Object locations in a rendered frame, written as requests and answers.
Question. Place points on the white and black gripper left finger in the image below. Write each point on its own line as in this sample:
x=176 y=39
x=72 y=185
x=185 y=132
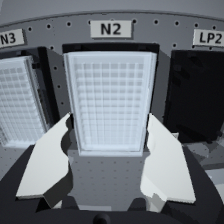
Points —
x=41 y=176

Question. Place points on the grey flat base plate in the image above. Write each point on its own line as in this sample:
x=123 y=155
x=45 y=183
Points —
x=115 y=181

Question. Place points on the grey operator panel with coloured buttons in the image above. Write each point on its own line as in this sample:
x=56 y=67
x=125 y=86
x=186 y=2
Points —
x=217 y=177

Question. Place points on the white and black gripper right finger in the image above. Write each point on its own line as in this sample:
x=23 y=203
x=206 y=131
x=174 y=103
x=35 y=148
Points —
x=174 y=182

